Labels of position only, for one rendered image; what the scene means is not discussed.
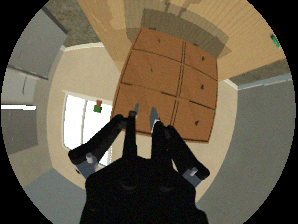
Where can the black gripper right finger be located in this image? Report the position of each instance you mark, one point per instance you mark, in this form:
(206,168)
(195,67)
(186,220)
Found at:
(182,156)

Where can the brown wooden drawer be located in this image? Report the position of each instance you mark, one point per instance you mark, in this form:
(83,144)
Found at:
(152,72)
(128,97)
(160,44)
(193,57)
(192,86)
(189,118)

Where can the orange chest of drawers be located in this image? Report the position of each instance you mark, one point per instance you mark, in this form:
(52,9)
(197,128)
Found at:
(173,97)

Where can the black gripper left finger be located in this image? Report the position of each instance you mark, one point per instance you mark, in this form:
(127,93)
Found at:
(85,157)

